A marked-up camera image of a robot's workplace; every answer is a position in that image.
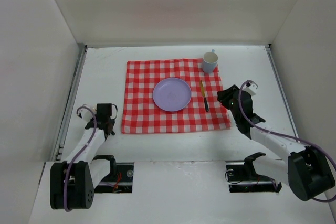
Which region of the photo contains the light blue mug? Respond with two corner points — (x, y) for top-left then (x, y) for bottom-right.
(202, 49), (218, 73)

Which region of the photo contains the left aluminium table rail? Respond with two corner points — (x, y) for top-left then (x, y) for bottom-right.
(51, 43), (87, 161)

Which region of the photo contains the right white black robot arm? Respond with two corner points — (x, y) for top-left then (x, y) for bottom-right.
(217, 81), (335, 201)

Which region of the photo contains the lilac plastic plate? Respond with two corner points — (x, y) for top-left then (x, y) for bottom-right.
(153, 78), (192, 112)

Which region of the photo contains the aluminium table rail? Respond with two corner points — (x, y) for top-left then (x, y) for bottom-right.
(51, 43), (87, 161)
(265, 44), (299, 137)

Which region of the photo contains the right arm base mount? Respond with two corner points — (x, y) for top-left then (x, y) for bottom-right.
(225, 161), (282, 193)

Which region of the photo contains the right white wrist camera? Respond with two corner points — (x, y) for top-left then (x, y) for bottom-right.
(245, 81), (258, 96)

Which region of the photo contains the red white checkered cloth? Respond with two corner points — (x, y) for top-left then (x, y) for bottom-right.
(121, 58), (230, 134)

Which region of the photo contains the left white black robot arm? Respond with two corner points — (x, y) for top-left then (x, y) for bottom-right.
(50, 103), (118, 212)

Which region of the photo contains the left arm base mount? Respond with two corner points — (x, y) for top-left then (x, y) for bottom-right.
(94, 163), (134, 194)

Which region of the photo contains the right aluminium table rail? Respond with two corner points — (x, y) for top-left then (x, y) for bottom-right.
(265, 44), (299, 137)

